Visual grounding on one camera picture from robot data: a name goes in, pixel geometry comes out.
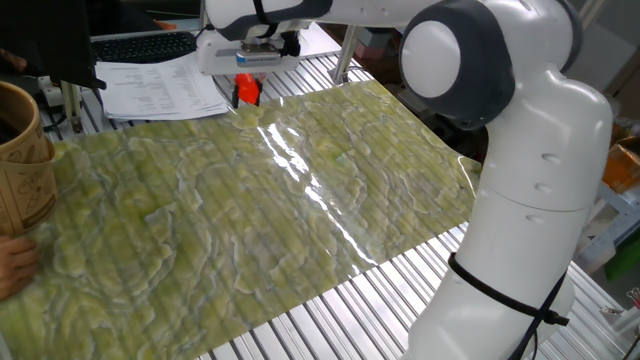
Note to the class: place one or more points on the small orange object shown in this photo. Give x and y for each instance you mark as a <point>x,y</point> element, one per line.
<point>165,25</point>

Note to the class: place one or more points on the printed brown paper bucket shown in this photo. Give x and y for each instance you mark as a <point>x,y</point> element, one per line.
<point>27,200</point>

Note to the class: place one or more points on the stack of printed papers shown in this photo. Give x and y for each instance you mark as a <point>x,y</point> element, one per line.
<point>150,87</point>

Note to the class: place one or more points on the orange toy carrot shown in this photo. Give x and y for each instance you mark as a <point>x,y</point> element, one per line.
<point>247,90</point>

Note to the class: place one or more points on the black computer keyboard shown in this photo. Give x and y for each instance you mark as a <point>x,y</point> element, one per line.
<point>145,47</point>

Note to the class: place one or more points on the person's bare hand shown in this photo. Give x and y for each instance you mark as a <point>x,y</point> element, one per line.
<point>17,267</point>

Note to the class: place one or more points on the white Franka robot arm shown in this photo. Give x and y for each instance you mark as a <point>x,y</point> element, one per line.
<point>530,150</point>

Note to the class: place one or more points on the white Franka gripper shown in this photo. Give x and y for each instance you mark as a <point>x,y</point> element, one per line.
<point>215,55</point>

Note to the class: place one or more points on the aluminium frame post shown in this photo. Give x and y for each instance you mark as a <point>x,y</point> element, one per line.
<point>346,55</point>

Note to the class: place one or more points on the large black cloth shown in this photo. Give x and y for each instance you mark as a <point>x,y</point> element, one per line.
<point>45,35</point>

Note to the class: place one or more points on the green marble pattern mat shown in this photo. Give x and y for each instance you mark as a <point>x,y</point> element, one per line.
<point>225,240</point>

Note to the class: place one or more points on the green box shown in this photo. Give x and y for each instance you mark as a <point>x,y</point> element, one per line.
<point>625,260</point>

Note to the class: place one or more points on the short aluminium profile post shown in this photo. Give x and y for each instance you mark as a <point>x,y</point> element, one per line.
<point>72,107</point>

